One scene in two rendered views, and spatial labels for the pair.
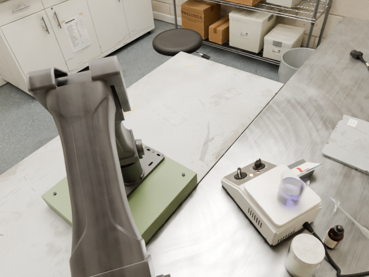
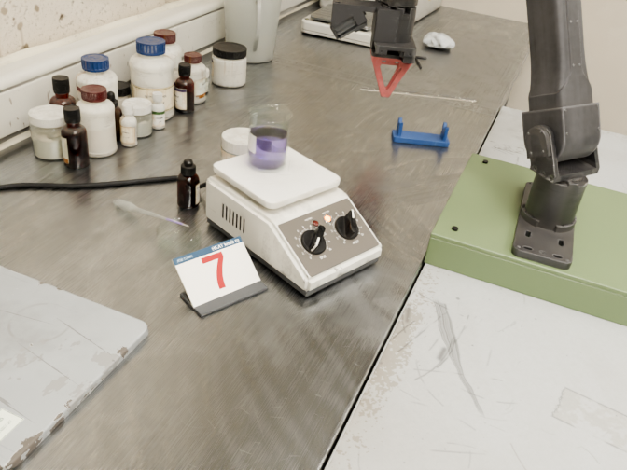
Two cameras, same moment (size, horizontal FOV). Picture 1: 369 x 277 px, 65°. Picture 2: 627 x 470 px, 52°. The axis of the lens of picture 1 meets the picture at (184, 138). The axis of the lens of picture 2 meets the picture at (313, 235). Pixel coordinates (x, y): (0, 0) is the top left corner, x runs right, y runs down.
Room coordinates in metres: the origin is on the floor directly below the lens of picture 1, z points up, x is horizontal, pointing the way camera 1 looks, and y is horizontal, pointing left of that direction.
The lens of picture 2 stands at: (1.03, -0.42, 1.36)
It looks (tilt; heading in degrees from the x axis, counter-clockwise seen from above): 33 degrees down; 158
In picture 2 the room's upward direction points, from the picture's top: 7 degrees clockwise
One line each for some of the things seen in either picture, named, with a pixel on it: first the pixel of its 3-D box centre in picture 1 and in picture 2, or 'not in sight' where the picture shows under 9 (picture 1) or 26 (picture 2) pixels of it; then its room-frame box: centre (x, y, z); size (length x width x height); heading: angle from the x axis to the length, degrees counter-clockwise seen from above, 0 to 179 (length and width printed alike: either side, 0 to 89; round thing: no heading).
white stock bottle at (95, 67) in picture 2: not in sight; (97, 92); (0.00, -0.39, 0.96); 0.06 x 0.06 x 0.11
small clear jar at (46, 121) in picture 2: not in sight; (51, 132); (0.09, -0.47, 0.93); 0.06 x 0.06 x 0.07
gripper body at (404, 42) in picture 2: not in sight; (396, 26); (0.08, 0.07, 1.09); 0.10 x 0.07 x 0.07; 160
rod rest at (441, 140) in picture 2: not in sight; (421, 131); (0.11, 0.14, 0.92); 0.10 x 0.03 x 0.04; 70
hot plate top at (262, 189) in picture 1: (280, 193); (276, 173); (0.35, -0.20, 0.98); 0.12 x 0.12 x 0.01; 25
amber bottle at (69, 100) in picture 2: not in sight; (63, 107); (0.04, -0.45, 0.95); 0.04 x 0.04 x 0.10
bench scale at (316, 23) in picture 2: not in sight; (358, 26); (-0.52, 0.27, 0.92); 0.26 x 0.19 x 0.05; 51
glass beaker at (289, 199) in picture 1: (290, 189); (270, 137); (0.33, -0.20, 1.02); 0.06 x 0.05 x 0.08; 135
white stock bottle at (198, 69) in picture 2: not in sight; (192, 77); (-0.10, -0.23, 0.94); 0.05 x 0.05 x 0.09
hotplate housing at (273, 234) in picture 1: (269, 195); (287, 213); (0.37, -0.19, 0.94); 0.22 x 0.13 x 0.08; 25
